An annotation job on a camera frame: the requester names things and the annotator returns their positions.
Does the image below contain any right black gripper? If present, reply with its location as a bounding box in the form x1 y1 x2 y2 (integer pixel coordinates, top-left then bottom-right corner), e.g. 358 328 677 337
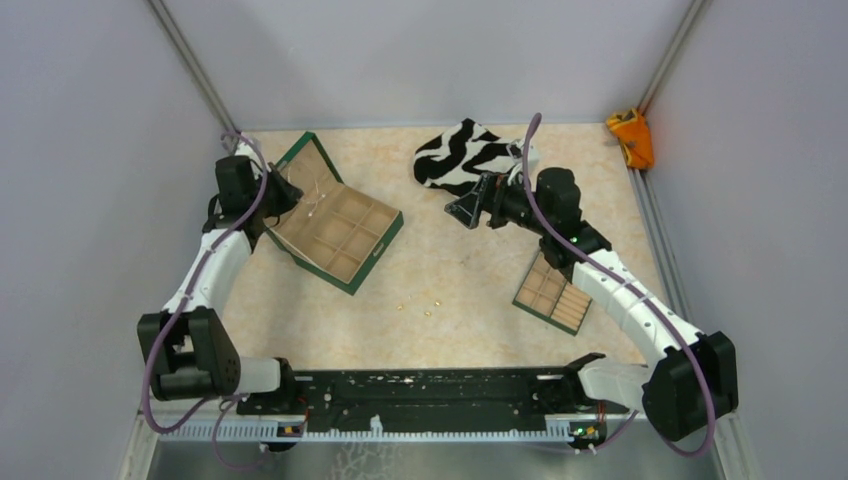
445 169 553 237

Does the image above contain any green jewelry box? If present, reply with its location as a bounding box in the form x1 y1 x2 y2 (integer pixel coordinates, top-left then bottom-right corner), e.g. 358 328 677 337
266 131 404 295

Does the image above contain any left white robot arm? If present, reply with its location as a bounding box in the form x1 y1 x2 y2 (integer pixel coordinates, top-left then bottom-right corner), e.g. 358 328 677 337
137 132 303 414

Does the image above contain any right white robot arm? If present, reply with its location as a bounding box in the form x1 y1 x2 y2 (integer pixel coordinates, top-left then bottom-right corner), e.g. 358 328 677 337
444 167 739 445

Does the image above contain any zebra pattern cloth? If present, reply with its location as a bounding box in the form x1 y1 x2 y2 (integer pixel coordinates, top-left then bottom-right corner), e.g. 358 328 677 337
412 118 525 197

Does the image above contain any orange cloth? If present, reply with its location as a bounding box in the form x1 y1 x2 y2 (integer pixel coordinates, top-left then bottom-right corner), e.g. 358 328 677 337
605 108 655 170

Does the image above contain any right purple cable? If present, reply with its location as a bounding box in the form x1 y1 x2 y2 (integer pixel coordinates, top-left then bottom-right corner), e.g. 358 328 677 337
520 112 718 460

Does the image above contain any purple cable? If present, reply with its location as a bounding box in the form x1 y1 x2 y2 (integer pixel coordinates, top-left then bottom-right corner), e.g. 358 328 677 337
140 131 270 472
520 112 718 460

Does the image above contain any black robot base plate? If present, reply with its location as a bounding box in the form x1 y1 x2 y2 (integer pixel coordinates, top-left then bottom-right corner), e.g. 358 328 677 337
237 366 625 435

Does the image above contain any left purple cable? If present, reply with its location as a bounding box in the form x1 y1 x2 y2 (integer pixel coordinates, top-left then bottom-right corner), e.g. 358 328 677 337
140 131 270 472

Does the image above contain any white cable duct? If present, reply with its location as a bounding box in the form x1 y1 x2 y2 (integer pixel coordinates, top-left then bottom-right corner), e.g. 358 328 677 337
162 416 575 444

